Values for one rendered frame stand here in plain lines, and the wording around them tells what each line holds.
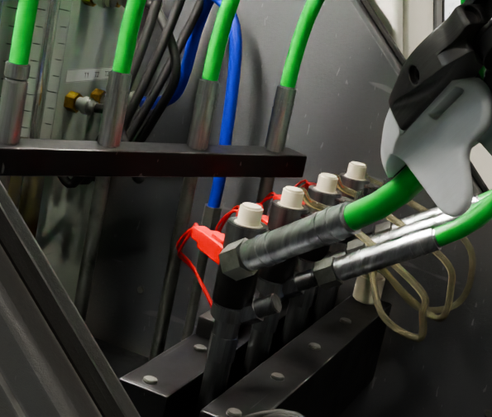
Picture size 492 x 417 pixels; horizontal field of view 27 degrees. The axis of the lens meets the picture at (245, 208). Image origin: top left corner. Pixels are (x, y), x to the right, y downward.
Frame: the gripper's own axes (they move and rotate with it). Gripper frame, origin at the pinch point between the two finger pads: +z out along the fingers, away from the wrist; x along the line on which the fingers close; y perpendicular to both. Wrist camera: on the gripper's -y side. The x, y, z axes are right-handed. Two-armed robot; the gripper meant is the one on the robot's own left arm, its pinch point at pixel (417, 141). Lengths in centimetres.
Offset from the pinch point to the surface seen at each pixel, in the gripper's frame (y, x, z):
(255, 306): -0.4, 0.2, 22.6
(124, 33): -24.7, -0.5, 24.9
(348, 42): -25.7, 24.5, 31.8
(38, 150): -18.0, -8.6, 28.9
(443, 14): -32, 44, 39
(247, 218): -5.5, 0.3, 19.3
